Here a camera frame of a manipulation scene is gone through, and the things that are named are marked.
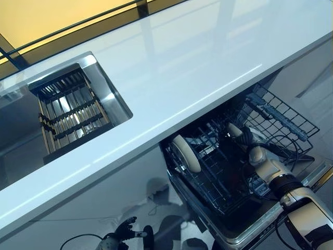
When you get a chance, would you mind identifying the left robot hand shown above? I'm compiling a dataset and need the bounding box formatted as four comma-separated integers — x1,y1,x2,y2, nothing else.
114,216,148,245

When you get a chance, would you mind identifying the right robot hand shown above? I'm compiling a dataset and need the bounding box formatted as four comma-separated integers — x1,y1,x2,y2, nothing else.
235,126,264,152

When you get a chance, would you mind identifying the cream round plate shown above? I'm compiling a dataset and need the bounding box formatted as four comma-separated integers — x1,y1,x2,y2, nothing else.
171,135,202,173
226,122,244,139

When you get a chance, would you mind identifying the black built-in dishwasher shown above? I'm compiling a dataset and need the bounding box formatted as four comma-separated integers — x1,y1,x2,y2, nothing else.
160,70,333,247

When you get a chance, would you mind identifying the black robot foot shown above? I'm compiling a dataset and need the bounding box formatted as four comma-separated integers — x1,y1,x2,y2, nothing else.
143,225,155,250

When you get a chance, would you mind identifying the white cabinet door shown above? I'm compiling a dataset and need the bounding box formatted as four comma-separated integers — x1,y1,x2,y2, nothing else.
0,148,188,250

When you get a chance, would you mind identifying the black dish drying rack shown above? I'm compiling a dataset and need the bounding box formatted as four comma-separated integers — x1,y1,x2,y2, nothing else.
28,62,115,165

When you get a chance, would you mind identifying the stainless steel kitchen sink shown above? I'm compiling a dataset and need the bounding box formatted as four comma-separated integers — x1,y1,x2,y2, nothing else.
0,51,134,183

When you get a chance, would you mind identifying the wire dishwasher rack with handle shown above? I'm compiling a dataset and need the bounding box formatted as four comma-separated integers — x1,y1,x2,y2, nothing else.
244,83,320,163

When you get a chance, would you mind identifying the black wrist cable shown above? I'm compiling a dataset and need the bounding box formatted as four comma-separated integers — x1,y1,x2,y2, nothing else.
59,233,105,250
269,134,300,171

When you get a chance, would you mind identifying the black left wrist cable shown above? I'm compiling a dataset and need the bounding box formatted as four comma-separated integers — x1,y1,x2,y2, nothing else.
59,233,105,250

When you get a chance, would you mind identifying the wire dishwasher plate rack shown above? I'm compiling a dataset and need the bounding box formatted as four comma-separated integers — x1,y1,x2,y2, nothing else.
163,121,274,217

